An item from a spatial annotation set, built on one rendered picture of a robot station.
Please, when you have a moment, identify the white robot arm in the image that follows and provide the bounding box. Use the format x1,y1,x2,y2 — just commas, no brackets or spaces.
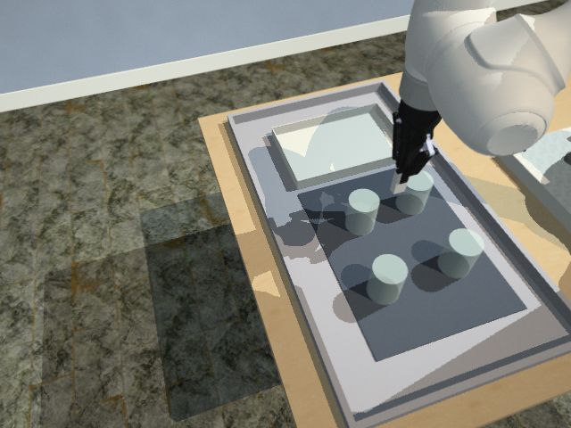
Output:
399,0,571,157

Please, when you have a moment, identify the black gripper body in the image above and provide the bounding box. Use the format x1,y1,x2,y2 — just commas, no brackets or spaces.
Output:
398,99,442,146

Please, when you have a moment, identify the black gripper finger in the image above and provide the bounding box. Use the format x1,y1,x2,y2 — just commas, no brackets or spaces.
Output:
392,130,439,194
390,111,408,191

